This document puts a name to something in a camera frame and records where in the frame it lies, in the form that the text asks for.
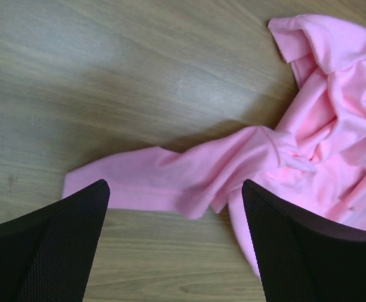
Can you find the pink t shirt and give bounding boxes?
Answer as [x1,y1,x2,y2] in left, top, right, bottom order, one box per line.
[62,14,366,270]

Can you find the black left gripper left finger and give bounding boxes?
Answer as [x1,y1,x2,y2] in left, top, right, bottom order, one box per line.
[0,180,110,301]

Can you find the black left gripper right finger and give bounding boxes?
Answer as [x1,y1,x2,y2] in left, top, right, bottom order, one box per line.
[242,180,366,301]

